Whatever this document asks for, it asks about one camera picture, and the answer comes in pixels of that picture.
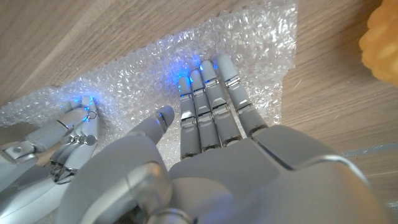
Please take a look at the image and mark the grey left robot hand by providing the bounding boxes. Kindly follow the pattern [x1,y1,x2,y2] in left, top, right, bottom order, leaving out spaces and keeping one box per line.
[55,53,398,224]

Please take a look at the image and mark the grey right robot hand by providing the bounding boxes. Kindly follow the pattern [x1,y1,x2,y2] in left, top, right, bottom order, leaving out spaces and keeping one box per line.
[0,95,101,224]

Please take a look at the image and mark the clear bubble wrap sheet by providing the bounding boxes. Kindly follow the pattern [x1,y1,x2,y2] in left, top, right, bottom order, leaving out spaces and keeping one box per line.
[0,0,299,169]

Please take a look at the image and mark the bumpy orange fruit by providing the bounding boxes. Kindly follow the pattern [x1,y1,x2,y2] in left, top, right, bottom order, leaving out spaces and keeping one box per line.
[359,0,398,86]

